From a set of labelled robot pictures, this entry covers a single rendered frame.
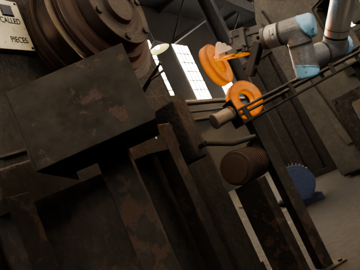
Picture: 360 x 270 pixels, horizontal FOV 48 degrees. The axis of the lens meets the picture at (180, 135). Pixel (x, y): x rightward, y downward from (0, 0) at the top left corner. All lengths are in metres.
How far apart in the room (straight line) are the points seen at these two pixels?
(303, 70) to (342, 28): 0.17
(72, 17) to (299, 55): 0.71
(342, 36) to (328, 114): 2.51
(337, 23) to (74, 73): 0.91
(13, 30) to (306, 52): 0.90
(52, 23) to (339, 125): 2.99
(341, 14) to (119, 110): 0.88
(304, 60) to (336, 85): 2.52
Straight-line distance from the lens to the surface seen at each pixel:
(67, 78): 0.68
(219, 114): 1.54
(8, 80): 1.27
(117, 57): 0.67
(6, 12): 1.40
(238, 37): 1.39
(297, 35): 1.32
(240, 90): 1.63
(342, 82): 3.81
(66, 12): 1.33
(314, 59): 1.34
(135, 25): 1.45
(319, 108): 3.92
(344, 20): 1.37
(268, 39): 1.34
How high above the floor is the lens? 0.45
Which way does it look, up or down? 8 degrees up
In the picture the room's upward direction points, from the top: 25 degrees counter-clockwise
